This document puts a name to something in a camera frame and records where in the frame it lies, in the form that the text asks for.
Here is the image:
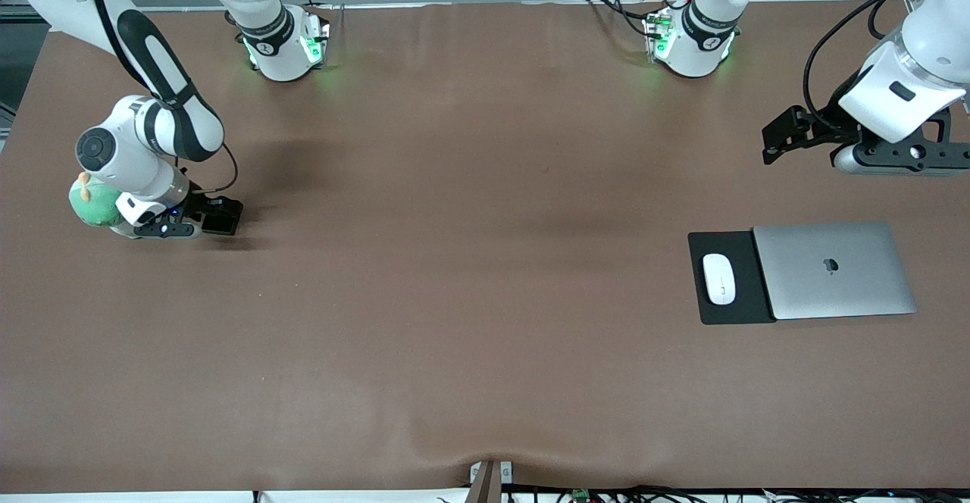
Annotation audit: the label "black phone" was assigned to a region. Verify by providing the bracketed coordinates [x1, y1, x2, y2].
[202, 209, 243, 236]

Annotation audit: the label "white computer mouse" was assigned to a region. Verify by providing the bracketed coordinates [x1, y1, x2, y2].
[702, 253, 737, 305]

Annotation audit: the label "black mouse pad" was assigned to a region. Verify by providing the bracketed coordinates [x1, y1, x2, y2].
[687, 230, 778, 326]

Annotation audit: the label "green plush toy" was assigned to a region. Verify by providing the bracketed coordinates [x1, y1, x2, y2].
[68, 172, 145, 240]

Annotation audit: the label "silver laptop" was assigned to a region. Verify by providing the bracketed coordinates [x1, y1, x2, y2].
[753, 221, 918, 320]

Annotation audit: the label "brown table mat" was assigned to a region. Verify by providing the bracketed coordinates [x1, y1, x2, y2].
[0, 0, 970, 492]

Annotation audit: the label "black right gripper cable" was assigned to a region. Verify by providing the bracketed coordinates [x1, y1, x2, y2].
[176, 143, 239, 193]

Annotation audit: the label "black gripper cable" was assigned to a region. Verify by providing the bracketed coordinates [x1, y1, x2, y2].
[176, 143, 239, 193]
[802, 0, 919, 133]

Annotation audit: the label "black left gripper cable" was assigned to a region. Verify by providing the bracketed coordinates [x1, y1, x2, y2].
[802, 0, 919, 133]

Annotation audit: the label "black left arm base cables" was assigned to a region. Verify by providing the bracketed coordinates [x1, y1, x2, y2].
[584, 0, 660, 38]

